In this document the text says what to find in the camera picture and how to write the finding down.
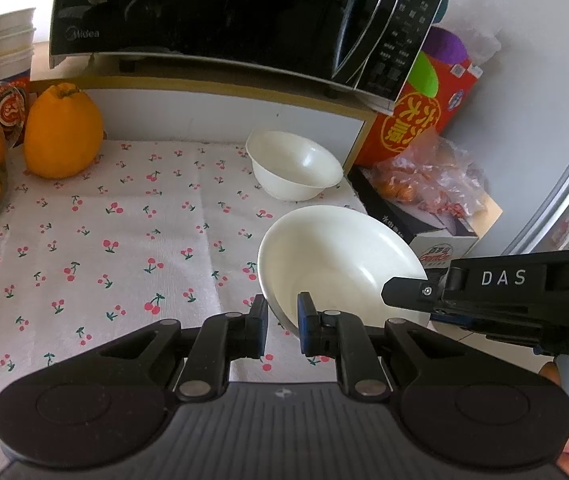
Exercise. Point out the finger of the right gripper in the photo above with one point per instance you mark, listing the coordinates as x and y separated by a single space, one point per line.
420 294

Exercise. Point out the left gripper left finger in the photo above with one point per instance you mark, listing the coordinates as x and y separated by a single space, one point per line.
209 350

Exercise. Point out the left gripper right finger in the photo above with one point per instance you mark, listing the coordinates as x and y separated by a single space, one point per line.
356 348

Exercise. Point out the large cream bowl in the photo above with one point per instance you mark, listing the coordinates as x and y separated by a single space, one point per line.
341 257

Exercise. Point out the stack of white bowls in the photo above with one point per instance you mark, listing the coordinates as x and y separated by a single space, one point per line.
16 43

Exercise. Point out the Ganten water carton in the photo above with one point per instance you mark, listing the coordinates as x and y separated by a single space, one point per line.
436 240

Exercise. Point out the plastic bag of tangerines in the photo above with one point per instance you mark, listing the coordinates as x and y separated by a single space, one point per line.
433 174

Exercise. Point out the cherry print tablecloth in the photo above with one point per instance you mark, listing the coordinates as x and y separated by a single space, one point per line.
150 230

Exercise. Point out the small cream bowl right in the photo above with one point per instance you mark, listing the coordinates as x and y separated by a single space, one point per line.
290 167

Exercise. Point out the silver refrigerator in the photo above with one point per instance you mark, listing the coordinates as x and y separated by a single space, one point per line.
547 225

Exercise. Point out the red gift bag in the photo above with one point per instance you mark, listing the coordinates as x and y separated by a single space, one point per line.
413 113

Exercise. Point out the wooden microwave shelf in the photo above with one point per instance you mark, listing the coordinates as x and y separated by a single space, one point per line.
145 108

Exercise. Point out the purple green plush toy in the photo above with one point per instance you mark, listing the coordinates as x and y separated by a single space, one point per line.
440 49

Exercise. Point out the orange on table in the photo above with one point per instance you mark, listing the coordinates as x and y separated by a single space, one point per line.
63 133

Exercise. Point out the black microwave oven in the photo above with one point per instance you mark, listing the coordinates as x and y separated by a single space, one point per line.
367 46

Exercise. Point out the red instant noodle cup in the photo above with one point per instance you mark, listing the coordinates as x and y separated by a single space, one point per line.
14 104

